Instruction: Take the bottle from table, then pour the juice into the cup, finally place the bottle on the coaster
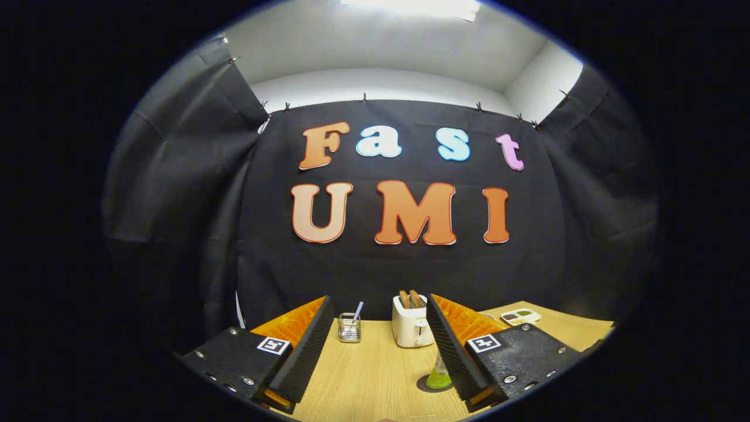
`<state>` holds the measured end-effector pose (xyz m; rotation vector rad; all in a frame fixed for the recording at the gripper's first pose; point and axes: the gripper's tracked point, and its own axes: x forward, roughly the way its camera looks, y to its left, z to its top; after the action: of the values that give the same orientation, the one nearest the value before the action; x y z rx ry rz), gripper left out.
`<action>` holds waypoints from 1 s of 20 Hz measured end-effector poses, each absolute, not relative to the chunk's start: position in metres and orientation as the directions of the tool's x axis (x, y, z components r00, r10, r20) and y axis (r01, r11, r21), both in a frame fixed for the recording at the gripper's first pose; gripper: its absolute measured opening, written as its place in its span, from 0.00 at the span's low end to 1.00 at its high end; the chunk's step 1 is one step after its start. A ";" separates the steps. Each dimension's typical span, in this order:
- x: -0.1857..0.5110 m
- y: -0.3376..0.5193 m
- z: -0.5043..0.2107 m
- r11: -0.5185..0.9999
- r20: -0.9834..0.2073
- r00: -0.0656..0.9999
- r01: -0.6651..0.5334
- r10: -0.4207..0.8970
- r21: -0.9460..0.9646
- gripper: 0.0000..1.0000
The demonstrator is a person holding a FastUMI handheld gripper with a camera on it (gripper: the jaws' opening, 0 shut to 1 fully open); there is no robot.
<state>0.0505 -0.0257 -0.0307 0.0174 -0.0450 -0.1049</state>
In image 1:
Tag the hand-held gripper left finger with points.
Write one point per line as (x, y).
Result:
(304, 357)

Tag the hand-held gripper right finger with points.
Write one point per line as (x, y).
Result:
(450, 351)

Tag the clear juice bottle white label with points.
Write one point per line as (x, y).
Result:
(438, 378)

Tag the dark brown round coaster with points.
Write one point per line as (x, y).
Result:
(422, 385)

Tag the white toaster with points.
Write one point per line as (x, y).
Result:
(410, 328)

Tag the wooden table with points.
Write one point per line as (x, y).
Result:
(363, 375)

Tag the toasted bread slice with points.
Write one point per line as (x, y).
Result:
(415, 299)
(404, 299)

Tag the small white divided dish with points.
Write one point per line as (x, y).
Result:
(521, 317)

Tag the black backdrop cloth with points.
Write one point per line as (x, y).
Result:
(363, 269)

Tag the ceiling light panel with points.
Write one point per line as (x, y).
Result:
(410, 7)

